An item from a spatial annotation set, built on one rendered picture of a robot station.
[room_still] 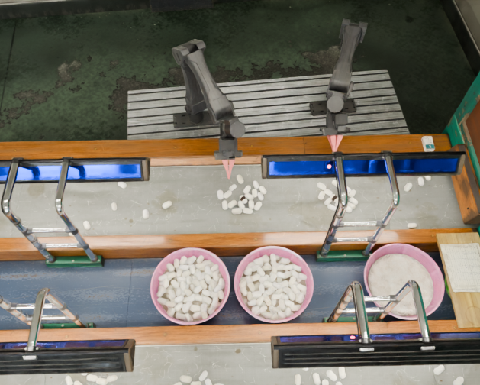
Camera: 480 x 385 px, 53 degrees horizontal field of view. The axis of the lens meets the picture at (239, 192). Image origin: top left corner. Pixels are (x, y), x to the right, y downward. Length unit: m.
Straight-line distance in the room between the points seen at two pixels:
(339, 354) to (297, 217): 0.66
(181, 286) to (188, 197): 0.35
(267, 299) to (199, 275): 0.25
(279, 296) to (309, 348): 0.44
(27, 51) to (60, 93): 0.47
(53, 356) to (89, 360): 0.09
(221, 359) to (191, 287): 0.26
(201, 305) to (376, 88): 1.26
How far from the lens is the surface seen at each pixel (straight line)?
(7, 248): 1.86
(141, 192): 1.84
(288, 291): 1.66
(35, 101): 3.29
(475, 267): 1.82
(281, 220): 1.76
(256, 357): 1.60
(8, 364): 1.37
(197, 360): 1.60
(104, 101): 3.15
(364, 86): 2.28
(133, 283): 1.77
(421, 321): 1.31
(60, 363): 1.32
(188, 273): 1.68
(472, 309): 1.76
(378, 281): 1.74
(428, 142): 2.02
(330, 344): 1.25
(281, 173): 1.47
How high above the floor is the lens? 2.31
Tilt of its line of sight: 60 degrees down
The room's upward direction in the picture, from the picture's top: straight up
